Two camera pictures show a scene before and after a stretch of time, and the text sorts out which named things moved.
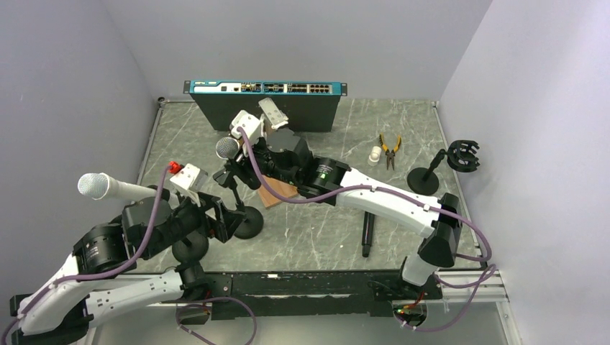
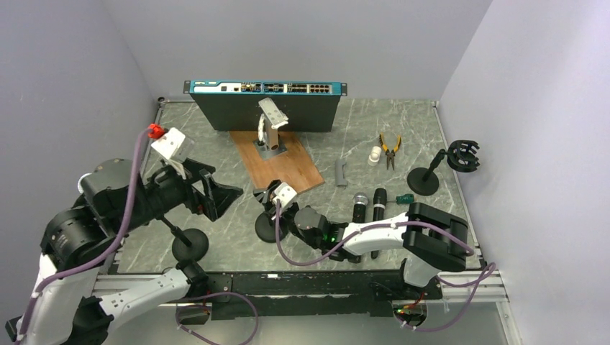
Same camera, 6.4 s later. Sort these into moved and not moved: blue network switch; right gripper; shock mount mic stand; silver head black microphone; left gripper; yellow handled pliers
Moved: silver head black microphone; left gripper; right gripper
Not moved: blue network switch; yellow handled pliers; shock mount mic stand
